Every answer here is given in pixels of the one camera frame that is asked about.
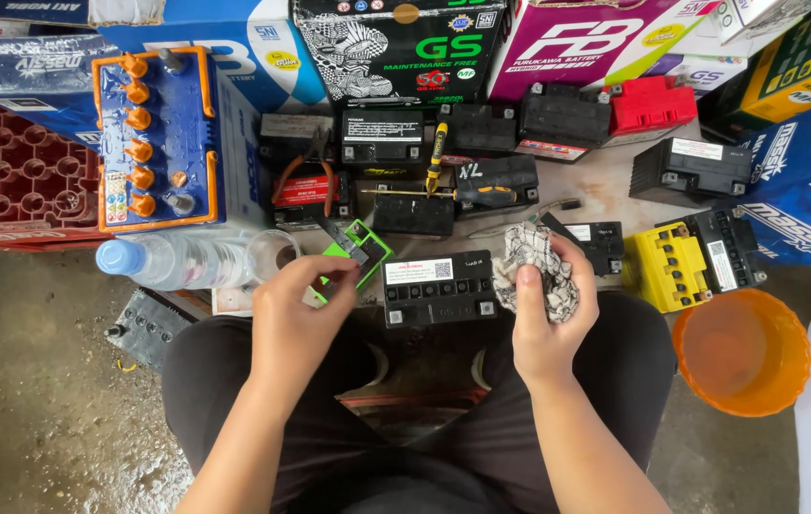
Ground person's right hand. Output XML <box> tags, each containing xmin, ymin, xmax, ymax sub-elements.
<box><xmin>512</xmin><ymin>234</ymin><xmax>601</xmax><ymax>393</ymax></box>

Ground person's left hand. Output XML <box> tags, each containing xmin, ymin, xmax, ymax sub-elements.
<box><xmin>251</xmin><ymin>255</ymin><xmax>362</xmax><ymax>391</ymax></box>

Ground black and white patterned cloth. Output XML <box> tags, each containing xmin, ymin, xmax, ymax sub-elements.
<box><xmin>492</xmin><ymin>220</ymin><xmax>581</xmax><ymax>324</ymax></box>

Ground green and black small battery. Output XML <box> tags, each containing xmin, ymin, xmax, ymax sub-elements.
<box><xmin>309</xmin><ymin>217</ymin><xmax>394</xmax><ymax>305</ymax></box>

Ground white paper sheet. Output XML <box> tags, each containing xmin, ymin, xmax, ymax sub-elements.
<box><xmin>210</xmin><ymin>284</ymin><xmax>258</xmax><ymax>318</ymax></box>

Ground clear plastic cup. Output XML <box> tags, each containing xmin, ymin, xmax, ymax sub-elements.
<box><xmin>246</xmin><ymin>228</ymin><xmax>301</xmax><ymax>284</ymax></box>

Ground person's right shoe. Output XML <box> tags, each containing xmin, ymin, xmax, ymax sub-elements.
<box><xmin>468</xmin><ymin>347</ymin><xmax>494</xmax><ymax>393</ymax></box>

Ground person's shoe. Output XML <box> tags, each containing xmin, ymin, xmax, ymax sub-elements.
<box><xmin>468</xmin><ymin>347</ymin><xmax>494</xmax><ymax>393</ymax></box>
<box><xmin>363</xmin><ymin>341</ymin><xmax>393</xmax><ymax>391</ymax></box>

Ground person's left shoe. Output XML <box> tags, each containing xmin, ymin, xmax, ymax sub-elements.
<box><xmin>363</xmin><ymin>341</ymin><xmax>393</xmax><ymax>391</ymax></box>

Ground small slim black battery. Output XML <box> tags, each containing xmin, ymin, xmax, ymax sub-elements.
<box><xmin>540</xmin><ymin>211</ymin><xmax>626</xmax><ymax>278</ymax></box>

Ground black battery with red label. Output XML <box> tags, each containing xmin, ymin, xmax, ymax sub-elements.
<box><xmin>269</xmin><ymin>170</ymin><xmax>357</xmax><ymax>232</ymax></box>

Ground clear plastic water bottle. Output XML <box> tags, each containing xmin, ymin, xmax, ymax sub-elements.
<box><xmin>96</xmin><ymin>231</ymin><xmax>258</xmax><ymax>292</ymax></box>

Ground black battery with long white label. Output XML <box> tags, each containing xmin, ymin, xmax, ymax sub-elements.
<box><xmin>381</xmin><ymin>249</ymin><xmax>498</xmax><ymax>330</ymax></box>

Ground yellow battery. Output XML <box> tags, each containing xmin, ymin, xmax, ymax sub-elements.
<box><xmin>621</xmin><ymin>220</ymin><xmax>714</xmax><ymax>314</ymax></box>

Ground dark grey car battery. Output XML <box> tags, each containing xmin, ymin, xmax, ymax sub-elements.
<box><xmin>105</xmin><ymin>287</ymin><xmax>197</xmax><ymax>374</ymax></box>

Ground red low stool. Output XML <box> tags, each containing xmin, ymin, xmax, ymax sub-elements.
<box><xmin>336</xmin><ymin>387</ymin><xmax>494</xmax><ymax>431</ymax></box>

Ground black and orange screwdriver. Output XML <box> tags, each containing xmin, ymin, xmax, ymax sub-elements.
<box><xmin>360</xmin><ymin>185</ymin><xmax>519</xmax><ymax>208</ymax></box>

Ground plain black battery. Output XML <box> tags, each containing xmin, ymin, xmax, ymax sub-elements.
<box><xmin>373</xmin><ymin>188</ymin><xmax>457</xmax><ymax>238</ymax></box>
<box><xmin>437</xmin><ymin>101</ymin><xmax>519</xmax><ymax>155</ymax></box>

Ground white and blue tall carton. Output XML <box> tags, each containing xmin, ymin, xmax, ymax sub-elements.
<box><xmin>216</xmin><ymin>71</ymin><xmax>272</xmax><ymax>231</ymax></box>

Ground black battery with chalk writing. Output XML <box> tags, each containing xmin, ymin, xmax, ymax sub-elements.
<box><xmin>453</xmin><ymin>153</ymin><xmax>541</xmax><ymax>216</ymax></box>

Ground person's black trousers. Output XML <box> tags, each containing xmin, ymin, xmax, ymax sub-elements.
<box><xmin>161</xmin><ymin>291</ymin><xmax>678</xmax><ymax>514</ymax></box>

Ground black battery with grey label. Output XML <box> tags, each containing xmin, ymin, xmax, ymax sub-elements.
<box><xmin>258</xmin><ymin>112</ymin><xmax>339</xmax><ymax>173</ymax></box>

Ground orange plastic basin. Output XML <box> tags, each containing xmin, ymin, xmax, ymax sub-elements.
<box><xmin>671</xmin><ymin>287</ymin><xmax>811</xmax><ymax>419</ymax></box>

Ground black battery with side label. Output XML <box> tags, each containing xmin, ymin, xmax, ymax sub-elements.
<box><xmin>654</xmin><ymin>206</ymin><xmax>769</xmax><ymax>294</ymax></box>

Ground black battery with text label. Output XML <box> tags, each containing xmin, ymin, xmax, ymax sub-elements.
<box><xmin>339</xmin><ymin>107</ymin><xmax>430</xmax><ymax>169</ymax></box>

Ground blue battery with orange caps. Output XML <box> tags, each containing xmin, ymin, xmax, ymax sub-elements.
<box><xmin>90</xmin><ymin>46</ymin><xmax>227</xmax><ymax>236</ymax></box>

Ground black battery with white top label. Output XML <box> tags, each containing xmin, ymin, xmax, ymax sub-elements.
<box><xmin>628</xmin><ymin>136</ymin><xmax>754</xmax><ymax>208</ymax></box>

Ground yellow tester screwdriver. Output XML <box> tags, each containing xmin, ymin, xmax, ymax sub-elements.
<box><xmin>424</xmin><ymin>122</ymin><xmax>450</xmax><ymax>198</ymax></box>

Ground black battery with red-white label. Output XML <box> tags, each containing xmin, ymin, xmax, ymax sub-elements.
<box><xmin>514</xmin><ymin>81</ymin><xmax>614</xmax><ymax>164</ymax></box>

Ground blue and white battery carton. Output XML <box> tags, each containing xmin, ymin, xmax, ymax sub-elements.
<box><xmin>97</xmin><ymin>0</ymin><xmax>330</xmax><ymax>117</ymax></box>

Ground black and green battery carton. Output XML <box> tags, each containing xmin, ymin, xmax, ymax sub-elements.
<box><xmin>290</xmin><ymin>0</ymin><xmax>508</xmax><ymax>109</ymax></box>

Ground stack of blue battery cartons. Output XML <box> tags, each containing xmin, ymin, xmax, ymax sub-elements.
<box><xmin>732</xmin><ymin>86</ymin><xmax>811</xmax><ymax>268</ymax></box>

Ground magenta and white battery carton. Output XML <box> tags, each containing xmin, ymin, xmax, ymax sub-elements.
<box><xmin>486</xmin><ymin>0</ymin><xmax>722</xmax><ymax>103</ymax></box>

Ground small white battery carton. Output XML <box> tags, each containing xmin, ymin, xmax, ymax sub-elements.
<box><xmin>643</xmin><ymin>52</ymin><xmax>750</xmax><ymax>99</ymax></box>

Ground red plastic crate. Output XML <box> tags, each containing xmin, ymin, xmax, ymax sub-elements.
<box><xmin>0</xmin><ymin>86</ymin><xmax>112</xmax><ymax>252</ymax></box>

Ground dark blue battery carton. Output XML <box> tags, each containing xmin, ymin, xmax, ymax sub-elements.
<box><xmin>0</xmin><ymin>33</ymin><xmax>123</xmax><ymax>152</ymax></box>

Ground green and yellow battery carton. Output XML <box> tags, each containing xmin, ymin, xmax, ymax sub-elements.
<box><xmin>697</xmin><ymin>0</ymin><xmax>811</xmax><ymax>146</ymax></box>

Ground white carton with round prints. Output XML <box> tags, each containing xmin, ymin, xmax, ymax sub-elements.
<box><xmin>714</xmin><ymin>0</ymin><xmax>811</xmax><ymax>47</ymax></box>

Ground blue carton with torn cardboard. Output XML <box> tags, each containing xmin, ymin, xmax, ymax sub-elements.
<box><xmin>0</xmin><ymin>0</ymin><xmax>167</xmax><ymax>31</ymax></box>

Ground orange handled pliers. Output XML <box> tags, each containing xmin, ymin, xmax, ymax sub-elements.
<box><xmin>270</xmin><ymin>126</ymin><xmax>337</xmax><ymax>219</ymax></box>

